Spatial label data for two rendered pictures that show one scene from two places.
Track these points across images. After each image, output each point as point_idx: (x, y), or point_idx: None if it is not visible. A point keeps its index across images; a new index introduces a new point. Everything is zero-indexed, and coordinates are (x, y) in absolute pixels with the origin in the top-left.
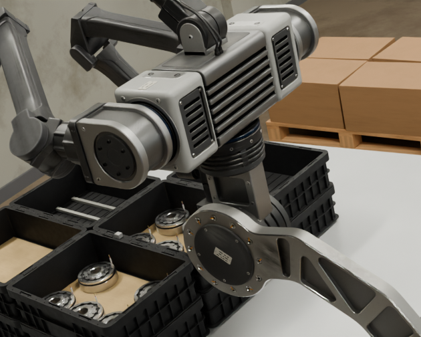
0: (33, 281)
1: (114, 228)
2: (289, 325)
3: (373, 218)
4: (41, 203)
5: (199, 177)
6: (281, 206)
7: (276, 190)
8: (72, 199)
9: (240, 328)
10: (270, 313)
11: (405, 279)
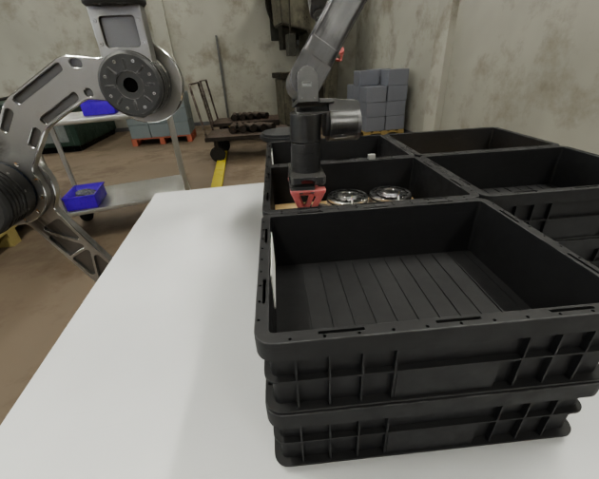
0: (384, 147)
1: (420, 177)
2: (213, 269)
3: None
4: (586, 178)
5: (326, 138)
6: (99, 67)
7: (266, 225)
8: None
9: (255, 253)
10: (241, 271)
11: (92, 368)
